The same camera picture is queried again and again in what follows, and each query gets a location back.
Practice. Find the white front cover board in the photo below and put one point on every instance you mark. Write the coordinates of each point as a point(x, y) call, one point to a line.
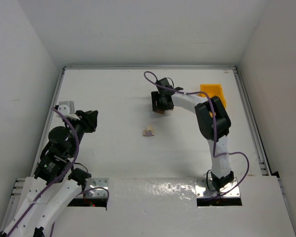
point(167, 207)

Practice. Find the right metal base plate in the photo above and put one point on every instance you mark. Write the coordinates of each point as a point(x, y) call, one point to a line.
point(205, 189)

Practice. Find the yellow plastic bin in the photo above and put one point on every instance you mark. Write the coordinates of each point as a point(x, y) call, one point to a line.
point(214, 90)

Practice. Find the brown wood block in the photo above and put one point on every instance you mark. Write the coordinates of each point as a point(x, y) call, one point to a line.
point(159, 111)

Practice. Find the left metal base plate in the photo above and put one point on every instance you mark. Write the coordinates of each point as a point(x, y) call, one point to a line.
point(96, 188)

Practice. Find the metal base plate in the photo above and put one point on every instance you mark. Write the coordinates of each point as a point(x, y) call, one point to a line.
point(205, 189)
point(96, 188)

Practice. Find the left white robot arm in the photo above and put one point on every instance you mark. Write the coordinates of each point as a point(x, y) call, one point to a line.
point(55, 182)

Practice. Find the aluminium table frame rail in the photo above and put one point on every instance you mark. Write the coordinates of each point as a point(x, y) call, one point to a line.
point(121, 95)

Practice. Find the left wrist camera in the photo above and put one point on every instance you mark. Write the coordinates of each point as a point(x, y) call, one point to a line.
point(66, 108)

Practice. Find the beige windowed wood block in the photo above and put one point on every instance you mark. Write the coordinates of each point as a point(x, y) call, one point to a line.
point(149, 129)

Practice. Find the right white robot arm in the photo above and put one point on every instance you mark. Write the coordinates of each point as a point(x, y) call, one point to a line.
point(213, 122)

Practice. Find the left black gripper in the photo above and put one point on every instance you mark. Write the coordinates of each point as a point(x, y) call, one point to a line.
point(86, 121)

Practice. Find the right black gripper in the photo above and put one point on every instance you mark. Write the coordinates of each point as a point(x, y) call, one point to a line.
point(156, 101)

